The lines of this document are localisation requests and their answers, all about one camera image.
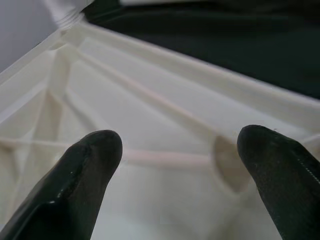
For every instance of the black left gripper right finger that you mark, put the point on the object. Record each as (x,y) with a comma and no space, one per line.
(287,180)

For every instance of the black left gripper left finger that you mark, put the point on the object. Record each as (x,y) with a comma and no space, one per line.
(70,190)

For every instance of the white plastic table top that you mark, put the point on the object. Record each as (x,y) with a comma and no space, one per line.
(162,112)

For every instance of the black padded bed cover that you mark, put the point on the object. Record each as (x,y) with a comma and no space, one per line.
(225,37)

